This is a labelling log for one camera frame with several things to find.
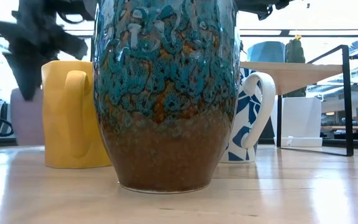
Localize brown teal glazed mug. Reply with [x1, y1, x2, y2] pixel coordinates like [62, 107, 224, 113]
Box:
[92, 0, 241, 194]

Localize green cactus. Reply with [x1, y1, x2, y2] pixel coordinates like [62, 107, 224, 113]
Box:
[283, 34, 308, 98]

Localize white mug blue pattern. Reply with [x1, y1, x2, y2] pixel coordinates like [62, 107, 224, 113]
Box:
[219, 67, 277, 164]

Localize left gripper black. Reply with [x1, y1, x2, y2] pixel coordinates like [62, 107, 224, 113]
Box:
[0, 0, 89, 101]

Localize lilac mug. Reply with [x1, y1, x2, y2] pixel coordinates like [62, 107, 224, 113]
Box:
[10, 88, 45, 146]

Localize orange mug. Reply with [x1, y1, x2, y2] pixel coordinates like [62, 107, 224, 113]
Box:
[41, 60, 113, 169]

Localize white hexagonal plant pot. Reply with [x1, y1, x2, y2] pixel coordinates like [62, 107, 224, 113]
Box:
[272, 95, 323, 148]

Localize wooden shelf riser black legs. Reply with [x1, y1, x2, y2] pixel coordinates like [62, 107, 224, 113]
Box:
[239, 44, 354, 157]

